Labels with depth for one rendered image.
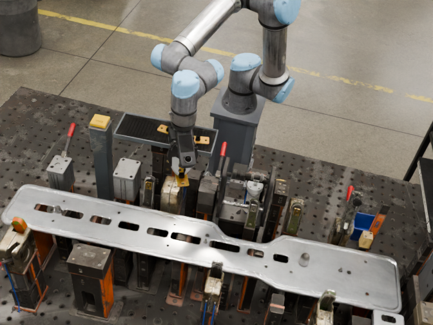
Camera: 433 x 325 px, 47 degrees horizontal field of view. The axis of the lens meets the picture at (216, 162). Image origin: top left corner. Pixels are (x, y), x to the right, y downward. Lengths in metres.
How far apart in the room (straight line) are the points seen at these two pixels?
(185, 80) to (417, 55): 4.08
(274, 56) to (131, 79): 2.48
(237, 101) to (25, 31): 2.67
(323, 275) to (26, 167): 1.43
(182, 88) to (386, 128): 2.96
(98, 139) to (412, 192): 1.51
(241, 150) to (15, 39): 2.68
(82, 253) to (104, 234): 0.12
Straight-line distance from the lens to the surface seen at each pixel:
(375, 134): 4.05
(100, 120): 1.94
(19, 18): 4.34
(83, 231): 1.78
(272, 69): 1.88
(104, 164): 2.05
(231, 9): 1.67
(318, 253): 1.79
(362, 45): 5.16
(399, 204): 2.52
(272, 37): 1.76
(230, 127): 2.12
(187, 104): 1.39
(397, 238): 2.37
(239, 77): 2.01
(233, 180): 1.73
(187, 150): 1.45
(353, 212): 1.77
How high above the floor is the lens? 2.38
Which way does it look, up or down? 44 degrees down
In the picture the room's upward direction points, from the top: 8 degrees clockwise
